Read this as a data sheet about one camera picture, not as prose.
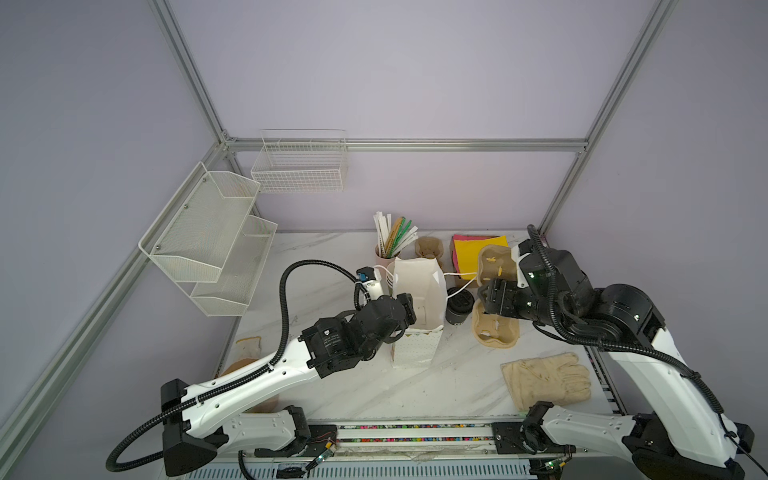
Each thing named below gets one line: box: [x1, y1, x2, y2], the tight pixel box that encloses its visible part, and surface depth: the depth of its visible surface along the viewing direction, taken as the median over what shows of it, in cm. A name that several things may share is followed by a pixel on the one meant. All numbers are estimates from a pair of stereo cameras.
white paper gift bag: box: [391, 256, 447, 368], surface depth 80 cm
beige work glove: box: [501, 353, 591, 412], surface depth 84 cm
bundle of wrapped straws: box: [373, 211, 419, 259], surface depth 102 cm
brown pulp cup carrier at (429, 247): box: [415, 236, 444, 259], surface depth 114 cm
